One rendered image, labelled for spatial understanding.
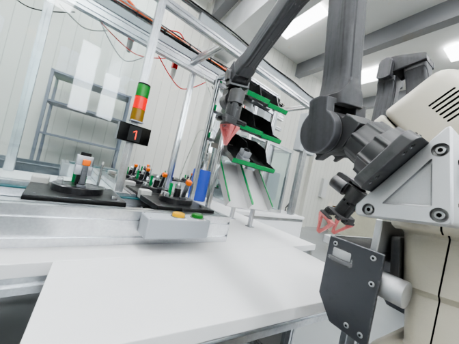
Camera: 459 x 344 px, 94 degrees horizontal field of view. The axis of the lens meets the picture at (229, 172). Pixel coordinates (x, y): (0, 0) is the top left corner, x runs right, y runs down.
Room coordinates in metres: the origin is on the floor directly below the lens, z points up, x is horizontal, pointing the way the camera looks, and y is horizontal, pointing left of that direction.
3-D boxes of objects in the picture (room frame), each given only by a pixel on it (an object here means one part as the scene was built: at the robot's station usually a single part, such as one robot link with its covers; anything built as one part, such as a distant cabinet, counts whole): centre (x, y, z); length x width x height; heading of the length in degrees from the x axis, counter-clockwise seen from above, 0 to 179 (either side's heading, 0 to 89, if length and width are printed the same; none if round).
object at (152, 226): (0.68, 0.13, 0.93); 0.21 x 0.07 x 0.06; 129
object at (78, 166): (0.70, 0.47, 1.06); 0.08 x 0.04 x 0.07; 38
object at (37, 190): (0.69, 0.46, 0.96); 0.24 x 0.24 x 0.02; 39
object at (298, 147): (2.43, -0.78, 1.42); 0.30 x 0.09 x 1.13; 129
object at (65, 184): (0.69, 0.46, 0.98); 0.14 x 0.14 x 0.02
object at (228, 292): (0.78, -0.01, 0.84); 0.90 x 0.70 x 0.03; 122
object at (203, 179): (1.90, 0.24, 0.99); 0.16 x 0.16 x 0.27
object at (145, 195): (0.90, 0.20, 1.01); 0.24 x 0.24 x 0.13; 39
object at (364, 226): (7.17, -5.09, 0.46); 2.58 x 0.83 x 0.92; 32
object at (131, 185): (1.09, 0.35, 1.01); 0.24 x 0.24 x 0.13; 39
